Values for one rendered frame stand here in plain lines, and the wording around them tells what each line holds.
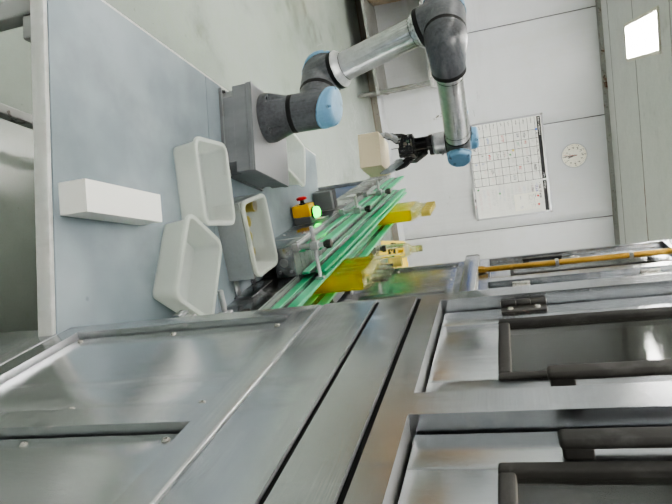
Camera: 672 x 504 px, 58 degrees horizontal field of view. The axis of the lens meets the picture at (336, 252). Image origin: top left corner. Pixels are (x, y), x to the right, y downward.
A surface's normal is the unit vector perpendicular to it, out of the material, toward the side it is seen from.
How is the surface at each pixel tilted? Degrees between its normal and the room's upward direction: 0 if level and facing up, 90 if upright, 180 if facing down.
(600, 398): 90
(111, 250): 0
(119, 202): 0
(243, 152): 90
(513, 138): 90
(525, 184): 90
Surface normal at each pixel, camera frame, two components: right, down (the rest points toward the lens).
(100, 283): 0.95, -0.11
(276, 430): -0.18, -0.96
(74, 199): -0.29, -0.04
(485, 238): -0.25, 0.25
